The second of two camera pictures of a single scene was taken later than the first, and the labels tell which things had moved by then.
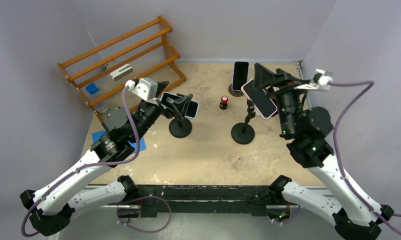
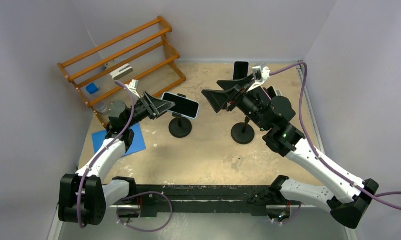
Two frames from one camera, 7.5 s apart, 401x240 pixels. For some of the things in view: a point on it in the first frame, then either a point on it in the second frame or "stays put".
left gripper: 179,106 to 154,107
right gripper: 263,77 to 233,96
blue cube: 92,88 stays put
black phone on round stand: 240,74 stays put
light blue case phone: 193,110 stays put
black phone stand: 180,128 stays put
